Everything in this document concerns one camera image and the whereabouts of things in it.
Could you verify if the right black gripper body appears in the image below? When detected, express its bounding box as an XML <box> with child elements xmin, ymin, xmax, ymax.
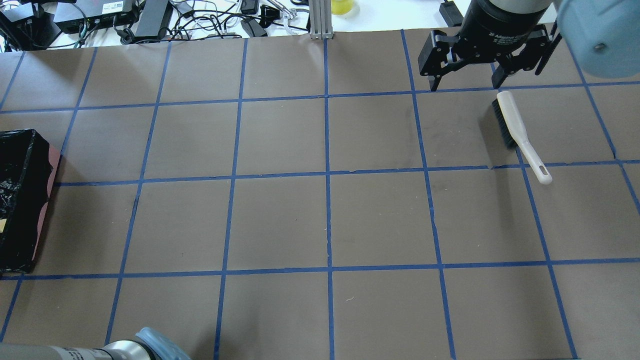
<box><xmin>457</xmin><ymin>0</ymin><xmax>551</xmax><ymax>63</ymax></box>

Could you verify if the beige hand brush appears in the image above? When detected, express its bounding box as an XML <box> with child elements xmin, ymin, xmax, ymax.
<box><xmin>492</xmin><ymin>91</ymin><xmax>553</xmax><ymax>185</ymax></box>

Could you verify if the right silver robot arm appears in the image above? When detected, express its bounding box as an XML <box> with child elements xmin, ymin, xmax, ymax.
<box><xmin>418</xmin><ymin>0</ymin><xmax>640</xmax><ymax>91</ymax></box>

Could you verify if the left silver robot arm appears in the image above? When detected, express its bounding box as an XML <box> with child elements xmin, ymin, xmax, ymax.
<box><xmin>0</xmin><ymin>326</ymin><xmax>192</xmax><ymax>360</ymax></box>

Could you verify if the black-lined trash bin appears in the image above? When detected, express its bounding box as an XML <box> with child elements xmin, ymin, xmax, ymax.
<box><xmin>0</xmin><ymin>129</ymin><xmax>61</xmax><ymax>274</ymax></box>

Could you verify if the black power adapter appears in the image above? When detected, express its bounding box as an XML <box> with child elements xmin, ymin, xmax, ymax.
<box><xmin>438</xmin><ymin>0</ymin><xmax>464</xmax><ymax>27</ymax></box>

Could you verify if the aluminium frame post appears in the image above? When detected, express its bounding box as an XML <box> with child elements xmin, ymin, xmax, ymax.
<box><xmin>308</xmin><ymin>0</ymin><xmax>334</xmax><ymax>40</ymax></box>

